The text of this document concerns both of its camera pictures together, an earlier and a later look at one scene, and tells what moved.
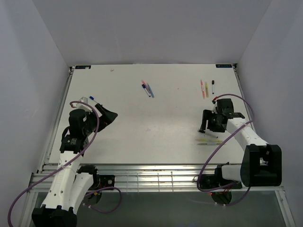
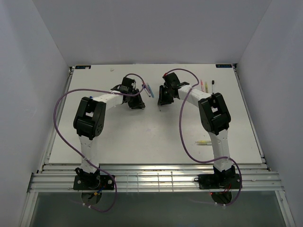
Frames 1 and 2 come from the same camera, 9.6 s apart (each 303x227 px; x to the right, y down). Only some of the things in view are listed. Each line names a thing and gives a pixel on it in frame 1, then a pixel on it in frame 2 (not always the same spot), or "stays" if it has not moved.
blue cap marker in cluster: x=146 y=89 stays
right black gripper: x=207 y=116 to x=162 y=100
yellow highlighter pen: x=207 y=89 stays
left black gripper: x=107 y=117 to x=138 y=102
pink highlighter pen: x=203 y=90 stays
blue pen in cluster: x=150 y=90 stays
